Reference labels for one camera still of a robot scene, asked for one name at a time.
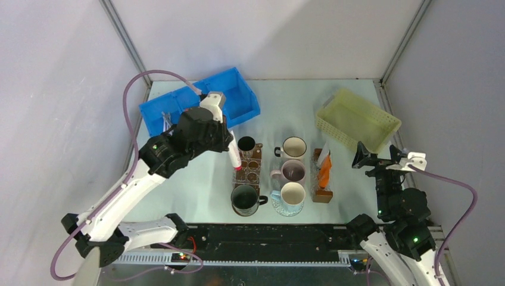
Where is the cream perforated basket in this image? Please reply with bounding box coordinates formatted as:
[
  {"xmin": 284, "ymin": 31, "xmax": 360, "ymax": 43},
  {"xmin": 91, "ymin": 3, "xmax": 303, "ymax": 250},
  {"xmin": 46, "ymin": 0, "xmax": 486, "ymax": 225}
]
[{"xmin": 316, "ymin": 88, "xmax": 401, "ymax": 153}]

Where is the clear holder with brown lid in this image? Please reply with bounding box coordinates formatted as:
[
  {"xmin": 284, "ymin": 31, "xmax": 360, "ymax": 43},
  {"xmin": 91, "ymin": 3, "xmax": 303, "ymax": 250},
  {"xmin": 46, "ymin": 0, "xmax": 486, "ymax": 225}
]
[{"xmin": 310, "ymin": 148, "xmax": 333, "ymax": 204}]

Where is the grey toothbrush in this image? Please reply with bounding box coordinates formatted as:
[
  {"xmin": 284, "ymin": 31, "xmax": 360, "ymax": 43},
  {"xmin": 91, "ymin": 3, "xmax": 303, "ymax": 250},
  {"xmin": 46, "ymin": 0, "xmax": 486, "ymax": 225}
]
[{"xmin": 162, "ymin": 112, "xmax": 173, "ymax": 134}]

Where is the dark green mug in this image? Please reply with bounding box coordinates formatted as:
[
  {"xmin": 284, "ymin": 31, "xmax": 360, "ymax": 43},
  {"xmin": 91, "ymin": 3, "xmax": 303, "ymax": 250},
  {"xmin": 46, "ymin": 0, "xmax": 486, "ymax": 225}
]
[{"xmin": 230, "ymin": 185, "xmax": 269, "ymax": 217}]

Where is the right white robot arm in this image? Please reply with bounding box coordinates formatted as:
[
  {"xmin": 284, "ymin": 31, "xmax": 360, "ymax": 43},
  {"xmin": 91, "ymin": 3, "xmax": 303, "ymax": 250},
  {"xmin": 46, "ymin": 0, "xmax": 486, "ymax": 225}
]
[{"xmin": 346, "ymin": 142, "xmax": 449, "ymax": 285}]

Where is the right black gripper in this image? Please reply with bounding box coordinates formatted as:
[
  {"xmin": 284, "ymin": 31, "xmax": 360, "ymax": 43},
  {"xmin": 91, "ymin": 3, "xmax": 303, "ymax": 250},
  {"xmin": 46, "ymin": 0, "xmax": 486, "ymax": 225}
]
[{"xmin": 350, "ymin": 140, "xmax": 407, "ymax": 216}]

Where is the pink mug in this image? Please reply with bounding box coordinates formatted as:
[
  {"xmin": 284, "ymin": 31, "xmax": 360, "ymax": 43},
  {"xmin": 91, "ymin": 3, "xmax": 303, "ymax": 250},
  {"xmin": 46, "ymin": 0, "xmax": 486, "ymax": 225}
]
[{"xmin": 270, "ymin": 160, "xmax": 307, "ymax": 187}]

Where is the clear textured two-hole holder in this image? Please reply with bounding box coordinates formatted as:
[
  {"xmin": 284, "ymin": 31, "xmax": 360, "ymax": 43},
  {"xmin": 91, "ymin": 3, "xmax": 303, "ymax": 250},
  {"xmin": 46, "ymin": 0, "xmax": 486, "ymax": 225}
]
[{"xmin": 232, "ymin": 158, "xmax": 261, "ymax": 194}]

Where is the blue three-compartment bin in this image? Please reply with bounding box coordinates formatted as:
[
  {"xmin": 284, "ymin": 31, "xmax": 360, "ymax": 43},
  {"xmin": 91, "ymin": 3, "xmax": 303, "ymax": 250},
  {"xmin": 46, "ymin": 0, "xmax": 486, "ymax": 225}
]
[{"xmin": 139, "ymin": 67, "xmax": 261, "ymax": 136}]

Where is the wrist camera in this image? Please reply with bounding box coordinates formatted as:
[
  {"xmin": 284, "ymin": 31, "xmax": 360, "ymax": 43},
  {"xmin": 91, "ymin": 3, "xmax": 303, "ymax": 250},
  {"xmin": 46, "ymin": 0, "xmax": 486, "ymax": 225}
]
[
  {"xmin": 199, "ymin": 91, "xmax": 226, "ymax": 123},
  {"xmin": 386, "ymin": 152, "xmax": 428, "ymax": 172}
]

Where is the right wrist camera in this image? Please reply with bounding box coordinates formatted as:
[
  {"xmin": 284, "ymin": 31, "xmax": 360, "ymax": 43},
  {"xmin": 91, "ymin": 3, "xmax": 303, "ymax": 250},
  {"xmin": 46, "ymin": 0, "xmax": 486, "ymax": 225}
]
[{"xmin": 386, "ymin": 152, "xmax": 428, "ymax": 172}]

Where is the brown wooden oval tray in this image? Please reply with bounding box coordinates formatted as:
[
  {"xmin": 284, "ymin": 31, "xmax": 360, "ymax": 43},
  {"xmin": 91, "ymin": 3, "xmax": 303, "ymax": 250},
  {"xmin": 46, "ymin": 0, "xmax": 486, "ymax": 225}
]
[{"xmin": 232, "ymin": 143, "xmax": 263, "ymax": 195}]

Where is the cream mug with black rim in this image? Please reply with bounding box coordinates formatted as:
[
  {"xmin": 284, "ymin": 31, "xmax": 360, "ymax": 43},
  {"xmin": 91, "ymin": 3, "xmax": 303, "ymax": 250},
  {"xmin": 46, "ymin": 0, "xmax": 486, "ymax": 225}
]
[{"xmin": 274, "ymin": 136, "xmax": 307, "ymax": 160}]

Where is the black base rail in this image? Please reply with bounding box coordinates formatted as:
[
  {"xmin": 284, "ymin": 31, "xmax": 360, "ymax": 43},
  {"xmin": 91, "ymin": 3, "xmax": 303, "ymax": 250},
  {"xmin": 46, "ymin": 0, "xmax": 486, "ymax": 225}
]
[{"xmin": 169, "ymin": 223, "xmax": 382, "ymax": 264}]

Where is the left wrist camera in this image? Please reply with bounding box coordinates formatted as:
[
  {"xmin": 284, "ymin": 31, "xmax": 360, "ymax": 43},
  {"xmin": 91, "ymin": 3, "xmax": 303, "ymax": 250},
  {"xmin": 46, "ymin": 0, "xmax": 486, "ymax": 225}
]
[{"xmin": 199, "ymin": 91, "xmax": 226, "ymax": 123}]

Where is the white toothpaste tube dark cap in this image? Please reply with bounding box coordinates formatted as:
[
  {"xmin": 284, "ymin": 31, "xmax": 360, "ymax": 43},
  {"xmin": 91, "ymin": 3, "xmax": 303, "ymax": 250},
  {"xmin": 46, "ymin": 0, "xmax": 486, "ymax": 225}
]
[{"xmin": 317, "ymin": 141, "xmax": 330, "ymax": 167}]

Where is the white toothpaste tube red cap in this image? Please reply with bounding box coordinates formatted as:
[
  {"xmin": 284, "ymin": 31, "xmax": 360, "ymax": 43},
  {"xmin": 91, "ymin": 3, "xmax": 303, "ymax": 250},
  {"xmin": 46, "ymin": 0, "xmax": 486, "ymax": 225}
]
[{"xmin": 227, "ymin": 130, "xmax": 242, "ymax": 171}]

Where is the orange toothpaste tube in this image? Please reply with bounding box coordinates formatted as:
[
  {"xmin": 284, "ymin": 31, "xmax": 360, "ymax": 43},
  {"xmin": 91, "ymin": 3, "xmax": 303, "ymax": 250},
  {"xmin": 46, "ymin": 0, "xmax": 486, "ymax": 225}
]
[{"xmin": 317, "ymin": 155, "xmax": 332, "ymax": 189}]

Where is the brown metallic cup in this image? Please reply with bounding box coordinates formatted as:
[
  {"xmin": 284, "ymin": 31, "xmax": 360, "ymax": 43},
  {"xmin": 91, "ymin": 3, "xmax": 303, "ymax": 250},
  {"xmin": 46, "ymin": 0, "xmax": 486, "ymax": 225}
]
[{"xmin": 237, "ymin": 136, "xmax": 263, "ymax": 159}]

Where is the light blue mug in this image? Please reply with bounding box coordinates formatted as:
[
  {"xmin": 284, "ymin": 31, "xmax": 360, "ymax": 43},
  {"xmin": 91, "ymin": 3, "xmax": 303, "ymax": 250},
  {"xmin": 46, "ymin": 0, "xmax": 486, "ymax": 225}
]
[{"xmin": 270, "ymin": 182, "xmax": 306, "ymax": 210}]

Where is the clear textured oval tray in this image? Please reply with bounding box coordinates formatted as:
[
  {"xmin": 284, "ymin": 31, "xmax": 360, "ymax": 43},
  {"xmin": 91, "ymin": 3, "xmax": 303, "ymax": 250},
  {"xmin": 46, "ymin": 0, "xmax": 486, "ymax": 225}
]
[{"xmin": 272, "ymin": 200, "xmax": 304, "ymax": 217}]

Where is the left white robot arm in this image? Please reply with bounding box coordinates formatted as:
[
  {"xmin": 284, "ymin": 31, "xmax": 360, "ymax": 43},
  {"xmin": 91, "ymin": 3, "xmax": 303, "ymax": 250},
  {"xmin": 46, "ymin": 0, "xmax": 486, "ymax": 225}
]
[{"xmin": 61, "ymin": 107, "xmax": 238, "ymax": 268}]

